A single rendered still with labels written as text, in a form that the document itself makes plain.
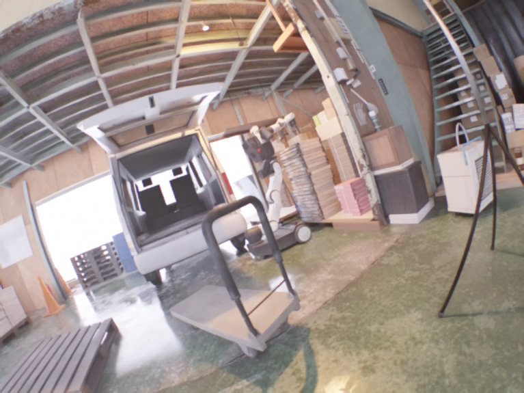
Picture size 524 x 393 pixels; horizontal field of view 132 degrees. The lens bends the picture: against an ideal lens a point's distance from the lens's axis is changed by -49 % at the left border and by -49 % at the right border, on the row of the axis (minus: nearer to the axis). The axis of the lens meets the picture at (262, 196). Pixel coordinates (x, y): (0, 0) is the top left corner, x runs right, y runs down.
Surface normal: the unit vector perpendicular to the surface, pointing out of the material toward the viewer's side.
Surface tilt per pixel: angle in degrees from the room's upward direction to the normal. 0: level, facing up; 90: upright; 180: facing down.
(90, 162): 90
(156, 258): 88
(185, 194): 93
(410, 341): 0
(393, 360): 0
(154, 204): 93
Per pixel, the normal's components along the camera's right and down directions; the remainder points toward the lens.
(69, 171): 0.40, -0.09
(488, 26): -0.91, 0.35
